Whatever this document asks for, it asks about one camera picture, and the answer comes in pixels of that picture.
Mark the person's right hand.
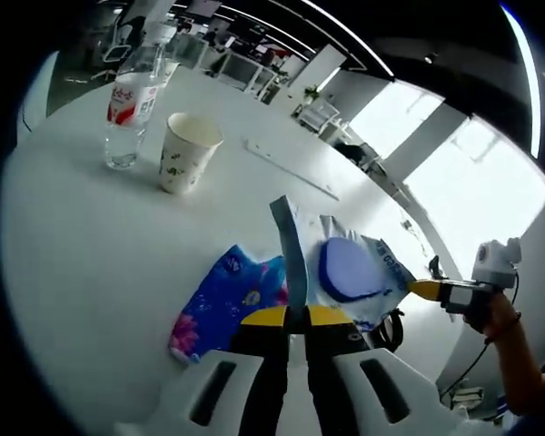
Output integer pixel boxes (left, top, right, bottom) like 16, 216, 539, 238
461, 289, 522, 341

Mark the blue floral tissue pack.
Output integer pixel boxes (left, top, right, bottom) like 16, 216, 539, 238
167, 243, 291, 365

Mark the clear water bottle red label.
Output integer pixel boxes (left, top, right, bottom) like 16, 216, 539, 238
103, 0, 179, 171

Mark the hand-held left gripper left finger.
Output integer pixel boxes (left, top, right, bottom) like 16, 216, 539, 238
181, 304, 292, 436

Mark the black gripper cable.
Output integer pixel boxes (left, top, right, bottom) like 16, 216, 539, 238
439, 339, 497, 397

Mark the paper cup with green print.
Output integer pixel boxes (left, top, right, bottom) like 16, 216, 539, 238
157, 112, 225, 195

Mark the white flat strip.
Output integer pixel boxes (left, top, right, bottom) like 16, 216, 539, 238
242, 136, 341, 202

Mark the small cable clutter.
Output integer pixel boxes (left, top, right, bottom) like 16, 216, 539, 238
399, 219, 427, 252

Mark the stack of books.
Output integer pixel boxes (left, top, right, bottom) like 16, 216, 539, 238
451, 384, 486, 404

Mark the red wrist string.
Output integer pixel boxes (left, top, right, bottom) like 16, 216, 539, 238
484, 310, 524, 345

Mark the white round table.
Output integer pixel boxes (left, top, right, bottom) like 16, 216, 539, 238
0, 63, 465, 436

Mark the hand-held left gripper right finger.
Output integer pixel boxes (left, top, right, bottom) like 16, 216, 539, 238
302, 304, 444, 436

